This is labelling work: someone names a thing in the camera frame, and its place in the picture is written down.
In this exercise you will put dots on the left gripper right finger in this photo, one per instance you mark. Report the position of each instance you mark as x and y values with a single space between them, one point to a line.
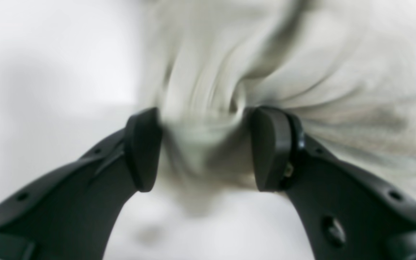
347 212

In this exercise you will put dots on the beige T-shirt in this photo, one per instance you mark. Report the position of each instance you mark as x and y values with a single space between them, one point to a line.
346 68

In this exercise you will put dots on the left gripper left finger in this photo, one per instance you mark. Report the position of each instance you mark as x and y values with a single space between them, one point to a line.
69 213

